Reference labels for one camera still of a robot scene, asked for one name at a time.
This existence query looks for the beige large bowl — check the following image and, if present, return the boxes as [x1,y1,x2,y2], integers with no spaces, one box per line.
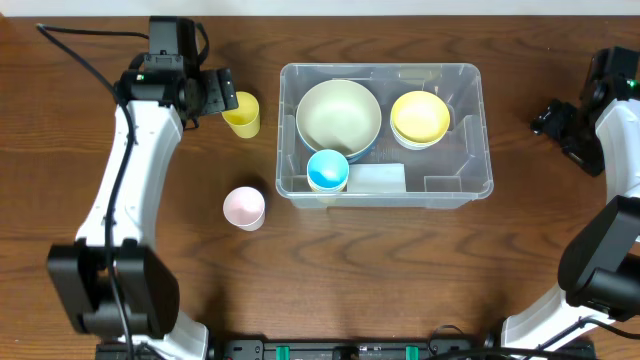
[295,79,382,157]

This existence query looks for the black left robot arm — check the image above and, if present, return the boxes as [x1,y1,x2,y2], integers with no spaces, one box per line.
[47,68,238,359]

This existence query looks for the white label sticker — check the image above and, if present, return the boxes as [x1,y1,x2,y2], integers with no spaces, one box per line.
[346,163,406,194]

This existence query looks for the dark teal large bowl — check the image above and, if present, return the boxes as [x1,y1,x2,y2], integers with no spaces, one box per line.
[297,135,378,164]

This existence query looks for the yellow cup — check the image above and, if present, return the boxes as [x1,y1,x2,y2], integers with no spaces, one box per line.
[222,91,260,139]
[309,182,346,193]

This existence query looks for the light blue plastic cup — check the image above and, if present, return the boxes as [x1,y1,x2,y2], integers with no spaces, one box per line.
[306,149,350,187]

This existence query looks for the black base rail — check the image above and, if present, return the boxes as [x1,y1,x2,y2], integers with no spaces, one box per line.
[94,335,596,360]

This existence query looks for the yellow small bowl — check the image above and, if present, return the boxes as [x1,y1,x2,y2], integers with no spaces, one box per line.
[390,91,451,145]

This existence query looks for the pink plastic cup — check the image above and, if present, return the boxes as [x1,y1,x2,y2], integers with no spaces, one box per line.
[223,187,266,232]

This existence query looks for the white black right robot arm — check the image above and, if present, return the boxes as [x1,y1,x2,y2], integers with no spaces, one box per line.
[486,47,639,359]

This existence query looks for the clear plastic storage bin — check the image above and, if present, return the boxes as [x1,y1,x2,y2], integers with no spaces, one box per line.
[275,63,494,209]

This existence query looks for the white small bowl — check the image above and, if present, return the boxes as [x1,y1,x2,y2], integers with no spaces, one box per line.
[391,128,441,151]

